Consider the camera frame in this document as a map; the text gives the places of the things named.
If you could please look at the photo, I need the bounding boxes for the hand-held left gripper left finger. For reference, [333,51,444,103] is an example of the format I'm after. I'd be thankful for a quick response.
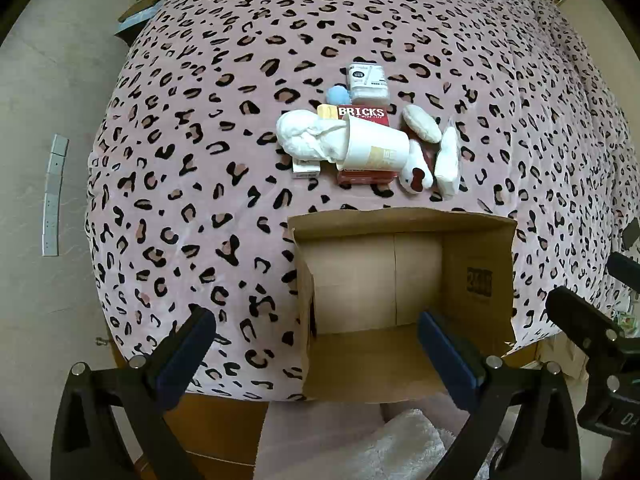
[50,305,217,480]

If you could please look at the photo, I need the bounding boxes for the clear cotton swab box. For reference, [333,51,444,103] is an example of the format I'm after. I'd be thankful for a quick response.
[347,61,391,103]

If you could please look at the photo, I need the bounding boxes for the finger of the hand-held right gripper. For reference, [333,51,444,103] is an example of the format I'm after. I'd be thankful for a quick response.
[607,252,640,293]
[546,286,625,357]

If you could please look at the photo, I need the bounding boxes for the white fluffy rug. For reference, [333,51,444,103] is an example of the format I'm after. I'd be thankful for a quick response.
[345,407,496,480]

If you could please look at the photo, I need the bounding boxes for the white plush radish charm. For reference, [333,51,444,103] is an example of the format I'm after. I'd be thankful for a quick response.
[401,105,443,144]

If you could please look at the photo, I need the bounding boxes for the grey segmented floor strip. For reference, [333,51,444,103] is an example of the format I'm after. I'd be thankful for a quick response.
[42,134,70,257]

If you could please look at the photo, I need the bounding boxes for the cardboard box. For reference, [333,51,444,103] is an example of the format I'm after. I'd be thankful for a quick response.
[287,206,518,403]

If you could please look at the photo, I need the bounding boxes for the white paper cup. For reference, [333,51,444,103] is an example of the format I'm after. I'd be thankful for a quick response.
[336,112,411,172]

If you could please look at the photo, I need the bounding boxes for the dark flat boxes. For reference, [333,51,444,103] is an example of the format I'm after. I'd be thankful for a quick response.
[115,0,173,43]

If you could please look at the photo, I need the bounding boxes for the white cat plush toy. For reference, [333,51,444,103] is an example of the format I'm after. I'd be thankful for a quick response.
[398,140,435,194]

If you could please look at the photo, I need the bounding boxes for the red toy bricks box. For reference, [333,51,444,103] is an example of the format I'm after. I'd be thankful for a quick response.
[336,104,401,187]

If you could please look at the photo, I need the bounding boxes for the white cloth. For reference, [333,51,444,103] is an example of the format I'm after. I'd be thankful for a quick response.
[276,110,353,163]

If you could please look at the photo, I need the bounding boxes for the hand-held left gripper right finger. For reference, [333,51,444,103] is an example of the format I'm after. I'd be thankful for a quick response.
[418,310,583,480]

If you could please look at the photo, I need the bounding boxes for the pink leopard print blanket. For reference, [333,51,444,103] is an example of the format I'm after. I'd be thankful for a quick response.
[84,0,640,403]

